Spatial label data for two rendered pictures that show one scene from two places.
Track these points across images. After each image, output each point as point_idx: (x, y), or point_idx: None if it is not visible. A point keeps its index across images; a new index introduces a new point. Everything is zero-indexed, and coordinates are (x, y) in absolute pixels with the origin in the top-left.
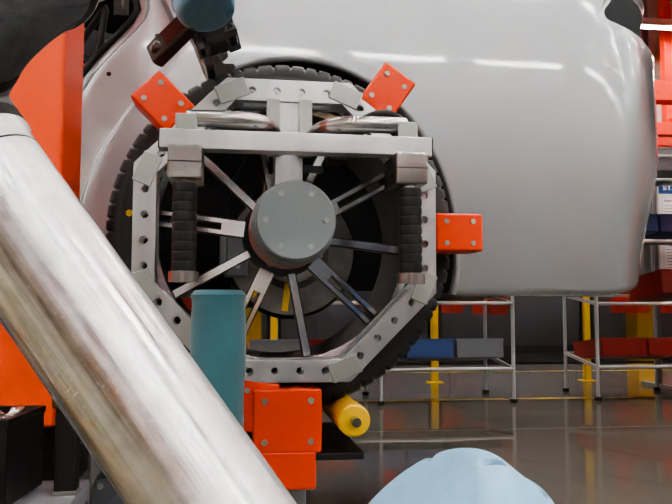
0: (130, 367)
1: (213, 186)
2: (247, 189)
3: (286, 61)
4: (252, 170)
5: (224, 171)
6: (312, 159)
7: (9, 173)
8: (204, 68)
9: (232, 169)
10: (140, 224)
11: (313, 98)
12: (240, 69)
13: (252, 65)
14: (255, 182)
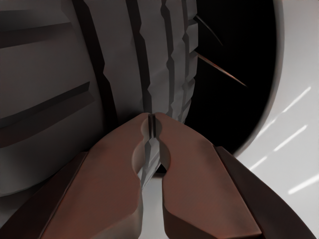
0: None
1: (216, 5)
2: (199, 33)
3: (242, 144)
4: (211, 45)
5: (222, 22)
6: (196, 89)
7: None
8: (91, 192)
9: (220, 29)
10: None
11: None
12: (267, 103)
13: (261, 116)
14: (201, 42)
